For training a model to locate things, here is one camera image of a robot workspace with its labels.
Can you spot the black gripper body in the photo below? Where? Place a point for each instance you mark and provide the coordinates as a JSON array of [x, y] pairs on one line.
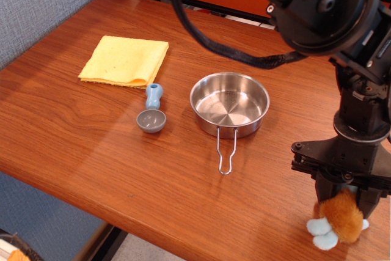
[[360, 164]]

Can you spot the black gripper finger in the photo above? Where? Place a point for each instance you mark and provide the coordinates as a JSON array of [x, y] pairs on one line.
[[326, 186], [368, 199]]

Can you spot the blue and orange plush doll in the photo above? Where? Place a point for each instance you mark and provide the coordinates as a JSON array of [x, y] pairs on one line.
[[340, 221]]

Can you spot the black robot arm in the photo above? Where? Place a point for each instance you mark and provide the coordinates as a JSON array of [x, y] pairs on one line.
[[355, 36]]

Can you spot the yellow folded cloth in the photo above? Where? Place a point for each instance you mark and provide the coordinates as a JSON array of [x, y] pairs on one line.
[[125, 62]]

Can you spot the blue and grey measuring scoop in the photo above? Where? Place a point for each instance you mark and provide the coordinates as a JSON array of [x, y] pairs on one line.
[[152, 119]]

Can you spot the black basket with orange item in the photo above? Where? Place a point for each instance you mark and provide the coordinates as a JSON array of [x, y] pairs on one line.
[[15, 248]]

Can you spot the steel pan with wire handle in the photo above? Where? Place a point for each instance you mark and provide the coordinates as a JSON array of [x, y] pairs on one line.
[[229, 105]]

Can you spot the black table leg frame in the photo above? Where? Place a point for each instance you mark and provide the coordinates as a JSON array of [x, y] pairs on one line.
[[103, 244]]

